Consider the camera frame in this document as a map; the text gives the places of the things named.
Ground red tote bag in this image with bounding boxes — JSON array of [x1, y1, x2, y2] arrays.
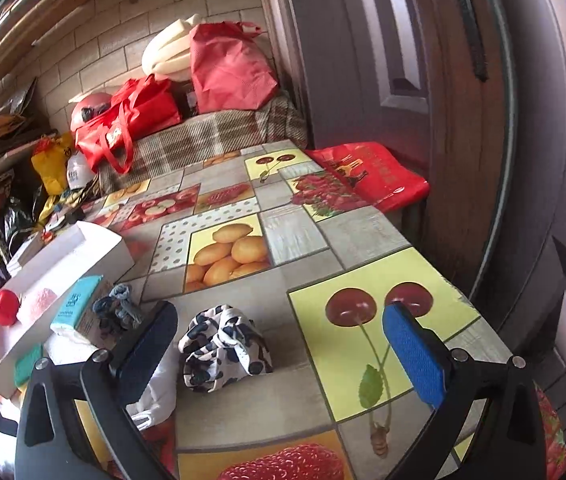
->
[[74, 74, 184, 175]]

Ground white folded towel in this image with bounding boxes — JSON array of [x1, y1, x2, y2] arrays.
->
[[43, 332, 98, 361]]

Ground white cardboard box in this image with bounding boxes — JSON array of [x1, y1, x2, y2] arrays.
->
[[0, 220, 136, 401]]

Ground large red fabric bag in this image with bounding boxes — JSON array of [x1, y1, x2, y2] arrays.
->
[[189, 21, 281, 115]]

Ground yellow bag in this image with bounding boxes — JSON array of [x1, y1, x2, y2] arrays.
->
[[30, 132, 76, 196]]

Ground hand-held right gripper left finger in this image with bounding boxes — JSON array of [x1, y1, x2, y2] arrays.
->
[[14, 300, 180, 480]]

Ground white foam roll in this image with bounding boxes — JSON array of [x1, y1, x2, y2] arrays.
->
[[141, 12, 204, 81]]

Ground blue tissue packet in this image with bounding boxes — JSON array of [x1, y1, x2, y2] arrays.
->
[[50, 275, 116, 348]]

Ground plaid covered bench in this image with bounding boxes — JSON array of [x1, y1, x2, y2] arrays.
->
[[95, 95, 308, 196]]

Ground pink fluffy towel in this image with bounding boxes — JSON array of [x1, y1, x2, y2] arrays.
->
[[17, 286, 60, 323]]

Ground black door handle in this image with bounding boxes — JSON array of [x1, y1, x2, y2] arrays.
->
[[450, 0, 490, 81]]

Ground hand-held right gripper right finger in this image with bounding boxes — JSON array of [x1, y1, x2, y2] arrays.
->
[[382, 302, 548, 480]]

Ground green yellow sponge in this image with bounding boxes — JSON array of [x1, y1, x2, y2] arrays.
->
[[14, 344, 44, 388]]

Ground red plastic bag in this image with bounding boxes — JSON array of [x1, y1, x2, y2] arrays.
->
[[305, 142, 431, 213]]

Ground black white patterned cloth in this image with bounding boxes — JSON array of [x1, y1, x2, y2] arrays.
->
[[177, 305, 274, 393]]

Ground black plastic bag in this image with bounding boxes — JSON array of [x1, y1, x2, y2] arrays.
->
[[3, 195, 38, 251]]

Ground fruit print tablecloth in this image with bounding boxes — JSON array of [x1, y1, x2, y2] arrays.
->
[[63, 140, 514, 480]]

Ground red plush ball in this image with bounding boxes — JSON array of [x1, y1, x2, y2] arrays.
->
[[0, 290, 21, 327]]

